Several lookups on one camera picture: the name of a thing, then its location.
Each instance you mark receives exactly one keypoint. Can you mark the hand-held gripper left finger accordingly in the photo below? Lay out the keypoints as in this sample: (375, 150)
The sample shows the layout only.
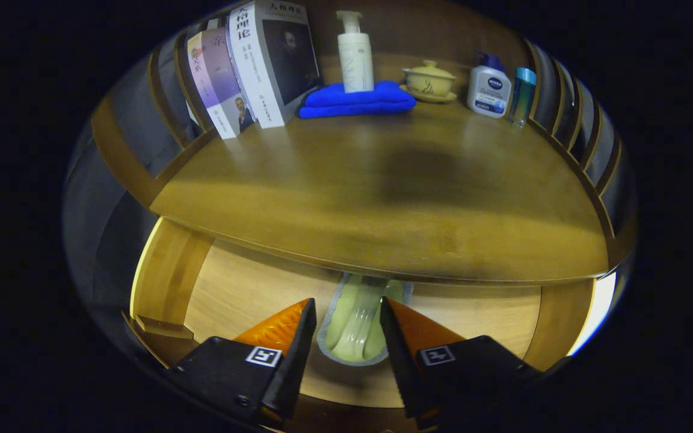
(286, 367)

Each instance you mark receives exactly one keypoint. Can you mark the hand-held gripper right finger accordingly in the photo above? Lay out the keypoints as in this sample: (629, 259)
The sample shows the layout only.
(403, 367)

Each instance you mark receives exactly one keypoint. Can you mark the pale green packaged item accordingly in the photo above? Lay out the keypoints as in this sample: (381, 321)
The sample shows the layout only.
(355, 331)

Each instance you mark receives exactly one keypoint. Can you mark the wooden drawer with black knob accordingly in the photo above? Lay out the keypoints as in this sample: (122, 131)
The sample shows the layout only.
(250, 288)

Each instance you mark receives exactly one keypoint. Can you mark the wooden countertop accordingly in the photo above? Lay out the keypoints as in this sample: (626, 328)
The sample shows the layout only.
(382, 198)

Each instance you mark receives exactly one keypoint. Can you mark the brown wooden cabinet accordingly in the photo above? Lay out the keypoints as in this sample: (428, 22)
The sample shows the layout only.
(418, 30)

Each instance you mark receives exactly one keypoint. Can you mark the white board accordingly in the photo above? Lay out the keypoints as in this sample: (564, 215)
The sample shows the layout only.
(599, 300)

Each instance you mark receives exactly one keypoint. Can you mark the blue folded towel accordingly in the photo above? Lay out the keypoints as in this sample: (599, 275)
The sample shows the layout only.
(352, 102)

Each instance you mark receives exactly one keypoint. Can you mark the yellow lidded teacup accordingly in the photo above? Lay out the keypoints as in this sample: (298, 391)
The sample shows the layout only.
(428, 81)

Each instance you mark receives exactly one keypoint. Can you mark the white lotion bottle blue pump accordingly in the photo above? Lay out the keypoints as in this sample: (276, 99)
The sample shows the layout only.
(489, 90)

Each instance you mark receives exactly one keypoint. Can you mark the teal bottle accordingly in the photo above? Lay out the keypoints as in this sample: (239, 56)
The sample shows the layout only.
(522, 96)

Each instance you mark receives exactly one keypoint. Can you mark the purple book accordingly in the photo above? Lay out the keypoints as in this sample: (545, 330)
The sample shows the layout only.
(217, 78)

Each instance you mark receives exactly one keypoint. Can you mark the thick white book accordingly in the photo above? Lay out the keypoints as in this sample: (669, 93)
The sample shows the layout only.
(250, 66)

